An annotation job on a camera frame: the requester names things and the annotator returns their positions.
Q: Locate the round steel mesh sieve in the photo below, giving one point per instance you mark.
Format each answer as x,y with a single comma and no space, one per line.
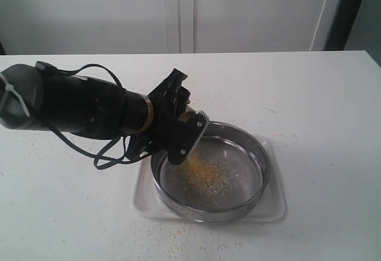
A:
249,168

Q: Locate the white cabinet doors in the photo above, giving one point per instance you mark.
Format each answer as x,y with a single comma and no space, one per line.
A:
164,26

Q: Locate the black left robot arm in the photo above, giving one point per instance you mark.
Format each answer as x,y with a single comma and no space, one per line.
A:
45,98

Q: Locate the clear plastic tray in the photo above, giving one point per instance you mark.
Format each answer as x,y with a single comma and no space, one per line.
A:
272,207

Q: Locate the yellow and white grain mixture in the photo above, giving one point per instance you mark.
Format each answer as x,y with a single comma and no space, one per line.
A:
204,173

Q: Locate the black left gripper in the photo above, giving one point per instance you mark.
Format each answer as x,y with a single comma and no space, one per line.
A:
169,100

